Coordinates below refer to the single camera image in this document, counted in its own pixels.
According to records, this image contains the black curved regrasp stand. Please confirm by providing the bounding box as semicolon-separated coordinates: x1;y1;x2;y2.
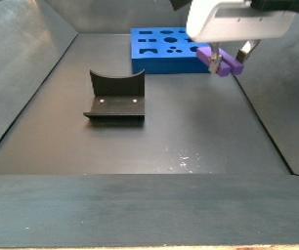
84;71;145;119

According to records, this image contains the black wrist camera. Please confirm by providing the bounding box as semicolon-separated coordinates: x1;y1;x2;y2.
250;0;299;13

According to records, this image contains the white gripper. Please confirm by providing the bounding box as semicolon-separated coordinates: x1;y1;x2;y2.
186;0;294;73

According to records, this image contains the purple double-square block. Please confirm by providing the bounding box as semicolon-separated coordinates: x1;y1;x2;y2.
197;47;244;77

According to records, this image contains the blue shape board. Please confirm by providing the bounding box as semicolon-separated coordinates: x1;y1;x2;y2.
130;27;209;74

